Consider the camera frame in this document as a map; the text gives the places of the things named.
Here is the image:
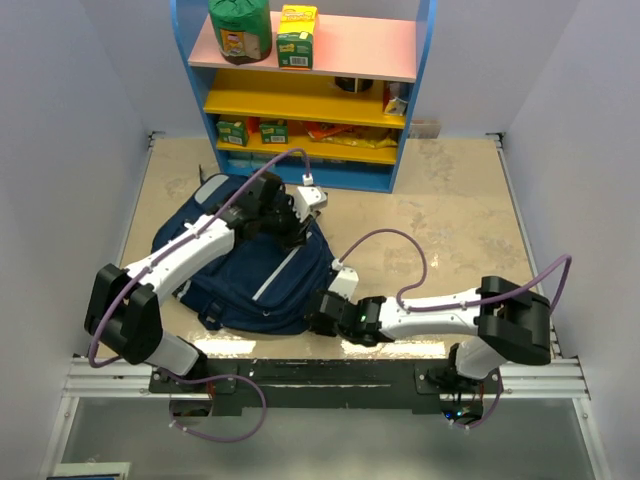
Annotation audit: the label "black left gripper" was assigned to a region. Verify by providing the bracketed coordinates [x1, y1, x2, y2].
[259, 195, 313, 252]

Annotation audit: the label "navy blue student backpack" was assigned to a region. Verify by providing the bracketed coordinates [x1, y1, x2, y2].
[150, 167, 339, 336]

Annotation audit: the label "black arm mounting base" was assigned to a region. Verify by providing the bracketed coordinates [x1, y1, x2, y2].
[149, 359, 503, 420]

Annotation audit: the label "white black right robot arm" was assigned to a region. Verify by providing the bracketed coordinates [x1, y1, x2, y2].
[305, 276, 551, 393]

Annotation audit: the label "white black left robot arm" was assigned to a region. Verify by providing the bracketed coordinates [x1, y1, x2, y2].
[85, 170, 327, 392]

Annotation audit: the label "small green box right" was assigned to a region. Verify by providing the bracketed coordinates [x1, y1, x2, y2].
[259, 118, 289, 144]

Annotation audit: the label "small green box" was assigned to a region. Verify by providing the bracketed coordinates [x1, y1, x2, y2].
[259, 118, 289, 144]
[216, 115, 249, 147]

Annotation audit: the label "small green box left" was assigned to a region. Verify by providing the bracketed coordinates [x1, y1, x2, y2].
[216, 115, 249, 147]

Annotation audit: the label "orange yellow snack packets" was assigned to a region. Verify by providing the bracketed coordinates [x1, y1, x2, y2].
[301, 121, 398, 150]

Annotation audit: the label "blue shelf unit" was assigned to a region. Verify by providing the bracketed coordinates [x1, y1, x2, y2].
[170, 1, 437, 193]

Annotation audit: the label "small snack pouch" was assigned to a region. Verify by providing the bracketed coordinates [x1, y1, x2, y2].
[383, 82, 409, 116]

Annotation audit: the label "small box behind shelf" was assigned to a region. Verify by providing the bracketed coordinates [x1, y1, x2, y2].
[408, 119, 441, 139]

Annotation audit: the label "green cylindrical package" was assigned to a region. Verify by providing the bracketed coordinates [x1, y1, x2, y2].
[208, 0, 273, 65]

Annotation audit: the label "yellow green carton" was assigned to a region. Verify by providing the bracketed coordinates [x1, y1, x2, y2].
[276, 5, 318, 70]

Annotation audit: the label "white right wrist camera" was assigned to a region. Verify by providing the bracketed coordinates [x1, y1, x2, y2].
[328, 259, 359, 301]

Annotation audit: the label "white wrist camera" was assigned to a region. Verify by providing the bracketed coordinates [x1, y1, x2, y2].
[328, 259, 359, 301]
[292, 186, 328, 221]

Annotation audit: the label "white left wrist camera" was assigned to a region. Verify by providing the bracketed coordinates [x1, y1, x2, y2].
[292, 186, 328, 221]

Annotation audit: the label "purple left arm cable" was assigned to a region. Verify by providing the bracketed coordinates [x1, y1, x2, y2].
[87, 147, 316, 370]

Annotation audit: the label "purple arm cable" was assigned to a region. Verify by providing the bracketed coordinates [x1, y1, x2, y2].
[87, 147, 316, 370]
[331, 228, 573, 321]

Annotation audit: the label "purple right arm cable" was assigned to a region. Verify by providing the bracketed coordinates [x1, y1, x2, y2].
[331, 228, 573, 321]

